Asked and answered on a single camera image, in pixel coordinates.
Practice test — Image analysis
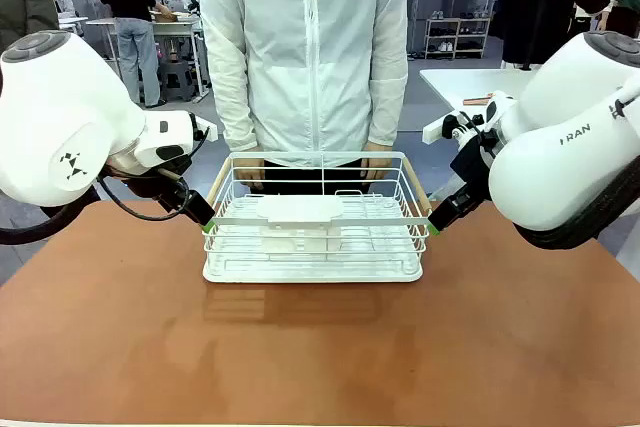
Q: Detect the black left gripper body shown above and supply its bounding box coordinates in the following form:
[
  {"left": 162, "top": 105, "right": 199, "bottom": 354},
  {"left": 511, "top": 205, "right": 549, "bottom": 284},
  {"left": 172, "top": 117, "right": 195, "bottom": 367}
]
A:
[{"left": 125, "top": 169, "right": 195, "bottom": 214}]

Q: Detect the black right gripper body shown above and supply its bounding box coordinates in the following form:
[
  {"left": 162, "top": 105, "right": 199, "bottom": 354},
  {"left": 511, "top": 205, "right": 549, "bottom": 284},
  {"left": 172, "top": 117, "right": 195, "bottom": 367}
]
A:
[{"left": 448, "top": 134, "right": 497, "bottom": 202}]

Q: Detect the white plastic rack insert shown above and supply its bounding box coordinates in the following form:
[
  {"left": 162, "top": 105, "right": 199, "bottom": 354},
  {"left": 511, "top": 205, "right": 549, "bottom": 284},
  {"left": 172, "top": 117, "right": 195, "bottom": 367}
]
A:
[{"left": 256, "top": 195, "right": 345, "bottom": 251}]

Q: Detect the white wire dish rack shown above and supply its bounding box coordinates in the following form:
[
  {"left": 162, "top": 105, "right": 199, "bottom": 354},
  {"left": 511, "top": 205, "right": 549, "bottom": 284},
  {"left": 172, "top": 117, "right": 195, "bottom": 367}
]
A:
[{"left": 202, "top": 151, "right": 432, "bottom": 268}]

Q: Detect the white plastic drip tray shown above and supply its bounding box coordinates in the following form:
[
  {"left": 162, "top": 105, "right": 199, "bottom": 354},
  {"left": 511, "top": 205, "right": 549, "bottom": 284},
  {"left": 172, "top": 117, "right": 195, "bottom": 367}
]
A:
[{"left": 202, "top": 194, "right": 425, "bottom": 284}]

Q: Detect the person's right forearm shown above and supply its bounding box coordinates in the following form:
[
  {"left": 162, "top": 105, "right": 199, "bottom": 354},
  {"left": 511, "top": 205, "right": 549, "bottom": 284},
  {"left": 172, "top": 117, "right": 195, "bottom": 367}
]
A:
[{"left": 205, "top": 59, "right": 260, "bottom": 154}]

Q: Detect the person's left forearm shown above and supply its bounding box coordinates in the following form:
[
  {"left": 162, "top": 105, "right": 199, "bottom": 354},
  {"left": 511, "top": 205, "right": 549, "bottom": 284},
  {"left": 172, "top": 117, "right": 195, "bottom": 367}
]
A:
[{"left": 366, "top": 71, "right": 410, "bottom": 148}]

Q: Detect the person's right hand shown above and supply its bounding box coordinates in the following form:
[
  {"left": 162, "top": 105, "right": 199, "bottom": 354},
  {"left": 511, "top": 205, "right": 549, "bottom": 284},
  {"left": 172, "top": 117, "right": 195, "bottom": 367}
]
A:
[{"left": 233, "top": 149, "right": 266, "bottom": 192}]

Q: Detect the person's left hand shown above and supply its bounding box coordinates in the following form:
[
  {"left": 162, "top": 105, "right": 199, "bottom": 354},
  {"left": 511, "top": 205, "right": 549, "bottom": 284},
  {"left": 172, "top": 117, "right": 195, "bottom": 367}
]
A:
[{"left": 360, "top": 142, "right": 395, "bottom": 182}]

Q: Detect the large white table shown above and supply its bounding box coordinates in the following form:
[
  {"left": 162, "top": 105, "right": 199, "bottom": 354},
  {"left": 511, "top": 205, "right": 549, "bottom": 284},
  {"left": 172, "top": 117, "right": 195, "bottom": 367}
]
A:
[{"left": 418, "top": 67, "right": 547, "bottom": 116}]

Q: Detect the grey plastic stool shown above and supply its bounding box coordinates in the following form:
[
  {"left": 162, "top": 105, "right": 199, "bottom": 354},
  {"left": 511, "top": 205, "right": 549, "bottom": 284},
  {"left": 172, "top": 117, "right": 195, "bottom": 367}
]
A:
[{"left": 158, "top": 59, "right": 195, "bottom": 102}]

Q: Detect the wooden shoe rack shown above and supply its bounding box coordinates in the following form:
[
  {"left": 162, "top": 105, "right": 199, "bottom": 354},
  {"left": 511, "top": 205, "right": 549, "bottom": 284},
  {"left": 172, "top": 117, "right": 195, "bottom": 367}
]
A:
[{"left": 424, "top": 16, "right": 493, "bottom": 60}]

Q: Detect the white background desk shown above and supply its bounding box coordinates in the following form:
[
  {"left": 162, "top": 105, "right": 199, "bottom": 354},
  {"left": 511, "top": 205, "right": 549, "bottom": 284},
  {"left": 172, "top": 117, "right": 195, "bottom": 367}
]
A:
[{"left": 86, "top": 14, "right": 212, "bottom": 99}]

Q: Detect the person in black coat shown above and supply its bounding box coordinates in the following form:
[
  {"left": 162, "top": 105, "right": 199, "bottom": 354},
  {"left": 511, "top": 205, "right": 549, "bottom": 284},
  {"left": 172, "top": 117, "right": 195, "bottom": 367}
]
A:
[{"left": 498, "top": 0, "right": 612, "bottom": 70}]

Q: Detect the person in white jacket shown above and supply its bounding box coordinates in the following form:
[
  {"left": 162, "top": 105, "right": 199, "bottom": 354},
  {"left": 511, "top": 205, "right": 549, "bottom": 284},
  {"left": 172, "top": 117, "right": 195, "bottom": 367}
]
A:
[{"left": 199, "top": 0, "right": 410, "bottom": 196}]

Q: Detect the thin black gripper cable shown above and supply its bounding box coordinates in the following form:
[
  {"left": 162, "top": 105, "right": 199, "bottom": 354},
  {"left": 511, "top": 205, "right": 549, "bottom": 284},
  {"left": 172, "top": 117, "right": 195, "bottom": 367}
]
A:
[{"left": 97, "top": 126, "right": 211, "bottom": 222}]

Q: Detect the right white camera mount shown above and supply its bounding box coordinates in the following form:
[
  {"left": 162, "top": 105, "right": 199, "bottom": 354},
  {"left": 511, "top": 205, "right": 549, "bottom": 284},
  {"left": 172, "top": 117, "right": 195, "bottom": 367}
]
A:
[{"left": 422, "top": 90, "right": 517, "bottom": 144}]

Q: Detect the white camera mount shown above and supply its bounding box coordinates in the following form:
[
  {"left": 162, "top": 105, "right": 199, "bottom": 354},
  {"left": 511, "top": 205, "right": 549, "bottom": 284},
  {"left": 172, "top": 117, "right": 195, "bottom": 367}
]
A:
[
  {"left": 192, "top": 114, "right": 220, "bottom": 143},
  {"left": 422, "top": 90, "right": 517, "bottom": 144}
]

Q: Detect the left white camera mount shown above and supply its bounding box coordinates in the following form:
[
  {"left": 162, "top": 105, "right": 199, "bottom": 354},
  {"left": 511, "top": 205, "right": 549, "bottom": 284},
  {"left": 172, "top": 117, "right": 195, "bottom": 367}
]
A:
[{"left": 192, "top": 114, "right": 220, "bottom": 143}]

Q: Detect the left arm black cable sleeve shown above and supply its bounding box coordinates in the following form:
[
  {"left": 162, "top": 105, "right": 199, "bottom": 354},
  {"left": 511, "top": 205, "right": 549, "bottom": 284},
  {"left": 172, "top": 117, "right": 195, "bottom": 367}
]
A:
[{"left": 0, "top": 185, "right": 102, "bottom": 247}]

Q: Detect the arm black cable sleeve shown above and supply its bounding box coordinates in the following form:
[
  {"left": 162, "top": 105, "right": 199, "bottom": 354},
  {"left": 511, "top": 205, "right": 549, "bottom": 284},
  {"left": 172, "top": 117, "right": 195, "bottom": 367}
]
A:
[
  {"left": 0, "top": 185, "right": 102, "bottom": 247},
  {"left": 514, "top": 154, "right": 640, "bottom": 251}
]

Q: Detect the right arm black cable sleeve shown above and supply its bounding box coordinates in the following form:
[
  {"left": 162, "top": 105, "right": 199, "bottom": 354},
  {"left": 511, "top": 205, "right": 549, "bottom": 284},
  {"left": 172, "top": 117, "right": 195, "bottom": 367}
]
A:
[{"left": 514, "top": 154, "right": 640, "bottom": 251}]

